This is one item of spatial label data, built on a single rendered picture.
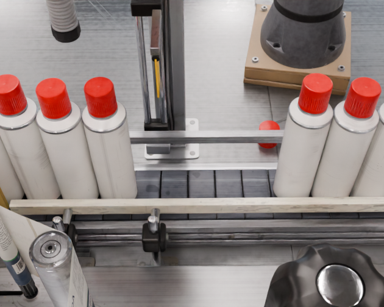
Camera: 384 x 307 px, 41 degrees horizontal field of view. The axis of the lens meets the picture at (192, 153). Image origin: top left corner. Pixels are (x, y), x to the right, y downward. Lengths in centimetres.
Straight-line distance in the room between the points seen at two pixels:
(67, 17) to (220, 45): 45
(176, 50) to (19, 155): 24
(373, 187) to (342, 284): 38
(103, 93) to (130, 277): 24
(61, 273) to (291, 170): 32
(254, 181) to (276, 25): 30
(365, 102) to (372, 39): 52
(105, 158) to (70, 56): 43
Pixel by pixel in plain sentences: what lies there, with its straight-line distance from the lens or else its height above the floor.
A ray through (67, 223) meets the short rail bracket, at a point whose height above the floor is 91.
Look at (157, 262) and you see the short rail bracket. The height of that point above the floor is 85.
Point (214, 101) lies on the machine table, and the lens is 92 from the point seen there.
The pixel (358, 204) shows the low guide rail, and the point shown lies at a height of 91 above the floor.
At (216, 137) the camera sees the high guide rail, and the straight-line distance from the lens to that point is 68.
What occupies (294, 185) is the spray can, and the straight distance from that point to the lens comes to 69.
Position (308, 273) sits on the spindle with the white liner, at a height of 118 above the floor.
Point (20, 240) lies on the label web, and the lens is 57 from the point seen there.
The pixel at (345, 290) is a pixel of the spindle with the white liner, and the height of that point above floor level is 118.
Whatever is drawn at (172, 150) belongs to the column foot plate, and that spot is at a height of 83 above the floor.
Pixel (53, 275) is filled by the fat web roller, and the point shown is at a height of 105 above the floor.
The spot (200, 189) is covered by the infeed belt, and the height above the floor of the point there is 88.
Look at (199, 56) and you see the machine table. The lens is 101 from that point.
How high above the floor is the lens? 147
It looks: 50 degrees down
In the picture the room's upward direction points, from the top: straight up
